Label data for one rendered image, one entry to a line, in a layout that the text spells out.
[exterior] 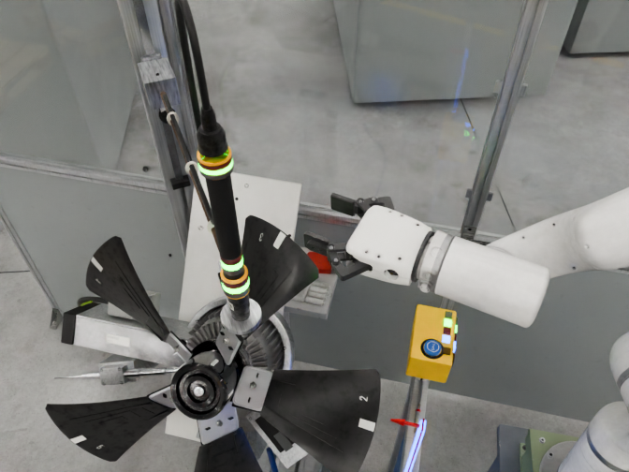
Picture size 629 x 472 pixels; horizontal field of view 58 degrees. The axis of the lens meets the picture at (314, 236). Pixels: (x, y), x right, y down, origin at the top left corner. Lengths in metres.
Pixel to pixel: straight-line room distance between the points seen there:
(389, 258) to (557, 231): 0.23
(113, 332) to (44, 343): 1.52
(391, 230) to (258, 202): 0.61
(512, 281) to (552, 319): 1.31
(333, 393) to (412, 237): 0.51
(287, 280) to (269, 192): 0.32
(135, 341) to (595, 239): 1.02
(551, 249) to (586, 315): 1.21
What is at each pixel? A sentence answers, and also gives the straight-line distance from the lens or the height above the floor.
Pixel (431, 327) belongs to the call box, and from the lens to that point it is 1.46.
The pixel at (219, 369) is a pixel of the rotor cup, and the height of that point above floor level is 1.25.
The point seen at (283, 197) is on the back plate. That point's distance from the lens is 1.35.
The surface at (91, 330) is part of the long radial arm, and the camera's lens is 1.46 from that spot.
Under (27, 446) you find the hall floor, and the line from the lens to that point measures 2.70.
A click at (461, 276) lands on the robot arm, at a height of 1.69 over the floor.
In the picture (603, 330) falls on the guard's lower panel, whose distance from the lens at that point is 2.12.
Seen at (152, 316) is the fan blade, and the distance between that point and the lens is 1.22.
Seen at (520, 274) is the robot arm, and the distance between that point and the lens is 0.77.
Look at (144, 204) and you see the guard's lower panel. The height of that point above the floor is 0.89.
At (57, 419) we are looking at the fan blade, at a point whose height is 1.11.
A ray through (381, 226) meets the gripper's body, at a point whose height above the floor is 1.68.
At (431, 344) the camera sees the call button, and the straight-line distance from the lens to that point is 1.42.
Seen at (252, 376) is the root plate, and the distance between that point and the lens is 1.24.
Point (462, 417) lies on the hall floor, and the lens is 2.57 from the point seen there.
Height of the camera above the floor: 2.27
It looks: 48 degrees down
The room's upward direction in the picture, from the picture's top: straight up
